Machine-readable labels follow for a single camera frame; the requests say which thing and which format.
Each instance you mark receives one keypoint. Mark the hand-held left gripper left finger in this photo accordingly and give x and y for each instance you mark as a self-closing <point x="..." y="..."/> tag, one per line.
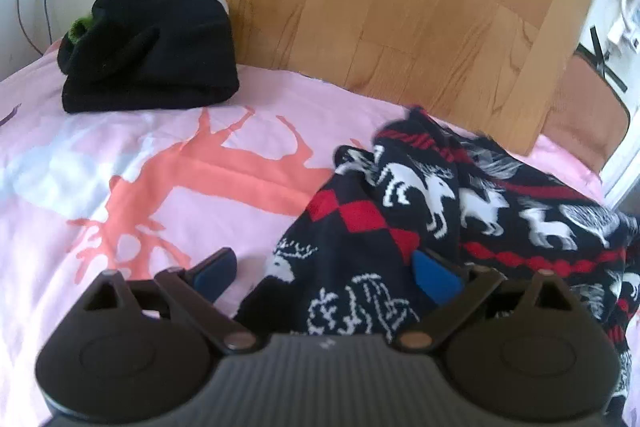
<point x="217" y="276"/>

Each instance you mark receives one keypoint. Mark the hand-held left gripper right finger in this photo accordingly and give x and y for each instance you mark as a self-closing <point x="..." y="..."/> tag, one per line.
<point x="435" y="279"/>

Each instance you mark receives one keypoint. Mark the navy animal-print knit sweater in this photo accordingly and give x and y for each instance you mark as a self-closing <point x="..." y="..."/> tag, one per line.
<point x="500" y="207"/>

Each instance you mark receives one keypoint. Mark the pink deer-print bed sheet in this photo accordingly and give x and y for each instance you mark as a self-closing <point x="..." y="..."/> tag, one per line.
<point x="150" y="167"/>

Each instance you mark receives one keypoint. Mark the brown cushion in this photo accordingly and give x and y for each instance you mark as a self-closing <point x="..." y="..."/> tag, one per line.
<point x="585" y="117"/>

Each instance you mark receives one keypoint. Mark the black garment with white stripe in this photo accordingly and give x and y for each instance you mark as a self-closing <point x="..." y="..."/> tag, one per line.
<point x="150" y="57"/>

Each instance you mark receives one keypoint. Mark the white furniture with black tape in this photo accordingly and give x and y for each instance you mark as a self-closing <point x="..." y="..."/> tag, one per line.
<point x="595" y="32"/>

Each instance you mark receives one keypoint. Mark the white power adapter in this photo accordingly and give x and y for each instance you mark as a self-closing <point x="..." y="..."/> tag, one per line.
<point x="625" y="7"/>

